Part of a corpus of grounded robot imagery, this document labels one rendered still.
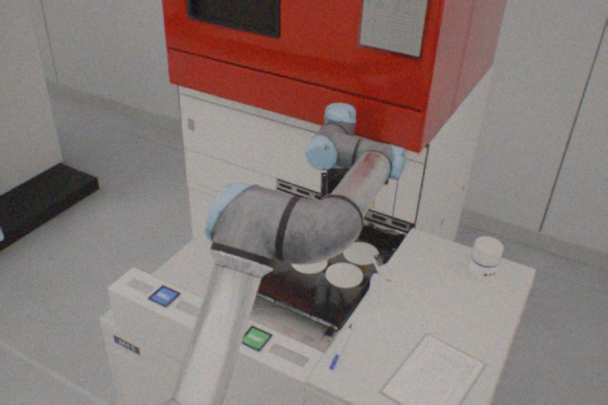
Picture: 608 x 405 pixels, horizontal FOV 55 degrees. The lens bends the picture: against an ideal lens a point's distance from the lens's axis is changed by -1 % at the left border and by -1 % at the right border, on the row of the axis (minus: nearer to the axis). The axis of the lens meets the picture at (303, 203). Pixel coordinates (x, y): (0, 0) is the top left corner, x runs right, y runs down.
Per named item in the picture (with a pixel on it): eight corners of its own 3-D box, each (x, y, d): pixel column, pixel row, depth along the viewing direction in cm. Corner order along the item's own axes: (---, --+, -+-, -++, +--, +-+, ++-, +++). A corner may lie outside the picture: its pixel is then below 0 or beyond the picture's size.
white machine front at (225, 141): (192, 183, 209) (182, 76, 186) (409, 261, 178) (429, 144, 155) (186, 187, 207) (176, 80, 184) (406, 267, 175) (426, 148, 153)
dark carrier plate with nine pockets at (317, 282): (287, 213, 183) (287, 211, 183) (389, 249, 170) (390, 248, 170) (221, 277, 158) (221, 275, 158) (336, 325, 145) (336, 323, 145)
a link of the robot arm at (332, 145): (351, 149, 129) (365, 128, 138) (302, 139, 132) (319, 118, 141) (348, 180, 134) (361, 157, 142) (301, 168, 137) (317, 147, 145)
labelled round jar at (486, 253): (471, 260, 156) (479, 232, 151) (498, 270, 153) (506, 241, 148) (464, 276, 151) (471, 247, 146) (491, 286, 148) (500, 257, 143)
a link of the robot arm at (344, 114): (319, 111, 140) (331, 98, 146) (316, 152, 146) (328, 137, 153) (351, 118, 137) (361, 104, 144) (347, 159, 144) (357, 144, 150)
